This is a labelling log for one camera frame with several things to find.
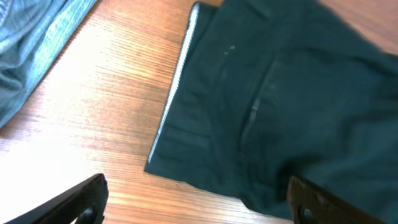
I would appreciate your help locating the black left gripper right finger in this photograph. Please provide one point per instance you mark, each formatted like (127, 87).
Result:
(311, 204)

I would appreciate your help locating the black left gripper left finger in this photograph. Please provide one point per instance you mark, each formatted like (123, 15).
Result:
(83, 204)

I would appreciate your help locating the black shorts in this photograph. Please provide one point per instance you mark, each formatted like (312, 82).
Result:
(264, 90)

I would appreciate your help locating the folded light blue jeans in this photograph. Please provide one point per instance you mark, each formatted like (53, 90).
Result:
(33, 33)

